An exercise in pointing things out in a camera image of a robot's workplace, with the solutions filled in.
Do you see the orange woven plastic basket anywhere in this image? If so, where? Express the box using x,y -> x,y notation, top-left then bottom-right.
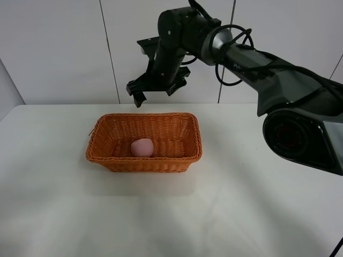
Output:
85,112 -> 202,173

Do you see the pink peach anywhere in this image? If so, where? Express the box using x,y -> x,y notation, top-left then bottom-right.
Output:
131,138 -> 154,157

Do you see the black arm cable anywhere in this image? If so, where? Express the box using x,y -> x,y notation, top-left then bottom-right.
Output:
187,0 -> 343,89

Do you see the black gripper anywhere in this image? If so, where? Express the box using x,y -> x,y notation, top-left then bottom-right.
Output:
126,40 -> 190,108

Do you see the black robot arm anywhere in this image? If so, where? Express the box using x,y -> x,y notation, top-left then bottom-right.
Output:
126,1 -> 342,175

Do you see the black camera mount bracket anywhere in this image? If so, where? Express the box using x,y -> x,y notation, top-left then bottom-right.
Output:
137,36 -> 160,59

